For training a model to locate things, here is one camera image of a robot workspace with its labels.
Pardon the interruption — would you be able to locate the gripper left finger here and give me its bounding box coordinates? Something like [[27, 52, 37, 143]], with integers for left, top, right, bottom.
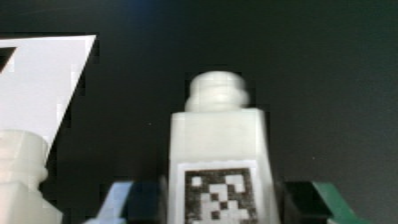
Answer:
[[82, 181, 165, 224]]

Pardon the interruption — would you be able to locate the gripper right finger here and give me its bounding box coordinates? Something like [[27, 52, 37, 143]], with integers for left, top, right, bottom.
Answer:
[[281, 181, 371, 224]]

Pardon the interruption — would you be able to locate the white leg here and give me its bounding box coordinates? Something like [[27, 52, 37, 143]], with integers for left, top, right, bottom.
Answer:
[[167, 71, 281, 224], [0, 130, 62, 224]]

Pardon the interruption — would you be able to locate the white base tag plate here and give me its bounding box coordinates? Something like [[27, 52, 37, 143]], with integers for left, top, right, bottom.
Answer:
[[0, 35, 96, 143]]

